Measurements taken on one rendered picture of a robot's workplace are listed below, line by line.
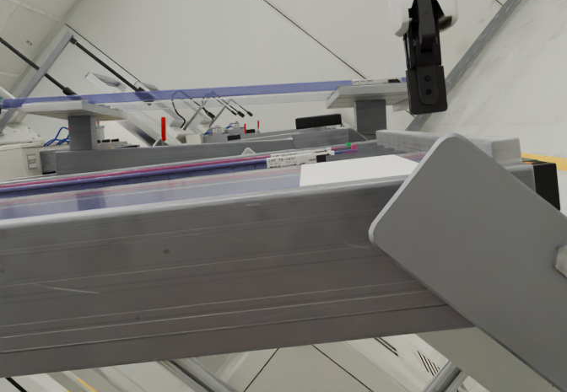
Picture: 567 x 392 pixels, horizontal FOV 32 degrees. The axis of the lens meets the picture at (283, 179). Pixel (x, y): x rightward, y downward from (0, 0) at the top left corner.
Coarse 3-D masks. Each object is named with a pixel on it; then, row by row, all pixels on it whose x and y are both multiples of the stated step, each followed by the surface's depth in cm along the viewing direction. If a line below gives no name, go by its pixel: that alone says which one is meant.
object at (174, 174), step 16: (256, 160) 87; (112, 176) 87; (128, 176) 87; (144, 176) 87; (160, 176) 87; (176, 176) 87; (0, 192) 88; (16, 192) 88; (32, 192) 88; (48, 192) 88
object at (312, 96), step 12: (252, 96) 143; (264, 96) 143; (276, 96) 143; (288, 96) 143; (300, 96) 143; (312, 96) 143; (324, 96) 143; (120, 108) 143; (132, 108) 143; (144, 108) 143; (156, 108) 143; (168, 108) 143; (180, 108) 143
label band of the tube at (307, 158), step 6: (288, 156) 87; (294, 156) 87; (300, 156) 87; (306, 156) 87; (312, 156) 87; (318, 156) 87; (324, 156) 87; (270, 162) 87; (276, 162) 87; (282, 162) 87; (288, 162) 87; (294, 162) 87; (300, 162) 87; (306, 162) 87; (312, 162) 87; (318, 162) 87
